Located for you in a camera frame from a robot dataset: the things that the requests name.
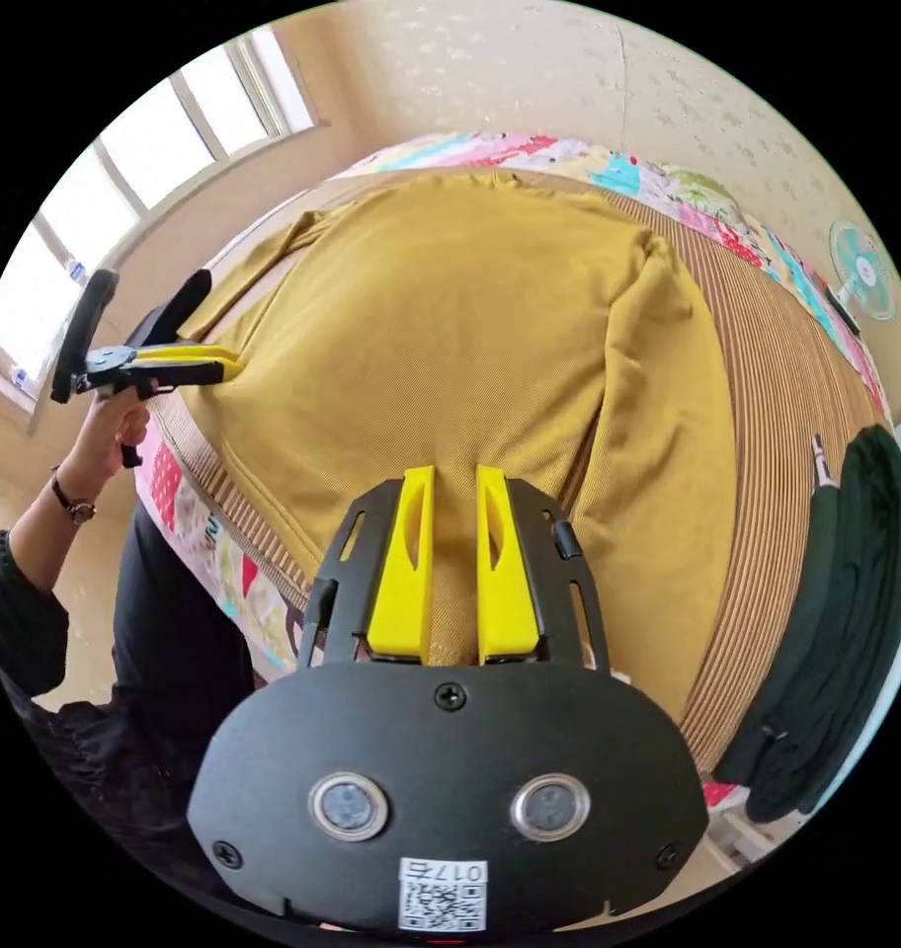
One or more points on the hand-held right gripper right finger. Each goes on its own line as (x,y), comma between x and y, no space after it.
(504,600)

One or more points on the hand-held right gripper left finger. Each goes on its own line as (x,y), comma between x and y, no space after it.
(400,592)

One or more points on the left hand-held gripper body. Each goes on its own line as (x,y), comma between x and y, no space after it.
(170,315)

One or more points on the brown long sleeve shirt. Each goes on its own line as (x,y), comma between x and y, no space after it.
(436,333)

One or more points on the person's left forearm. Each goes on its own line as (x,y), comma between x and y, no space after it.
(47,529)

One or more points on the person's left hand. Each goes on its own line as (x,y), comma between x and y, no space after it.
(113,437)

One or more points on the window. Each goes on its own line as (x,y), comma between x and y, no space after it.
(161,148)

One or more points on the person's body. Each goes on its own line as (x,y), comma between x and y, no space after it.
(161,666)

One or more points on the pile of clothes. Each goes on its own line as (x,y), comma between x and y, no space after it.
(836,629)

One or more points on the teal standing fan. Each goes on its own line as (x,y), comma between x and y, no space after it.
(862,270)

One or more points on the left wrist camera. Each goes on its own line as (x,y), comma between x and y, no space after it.
(84,337)

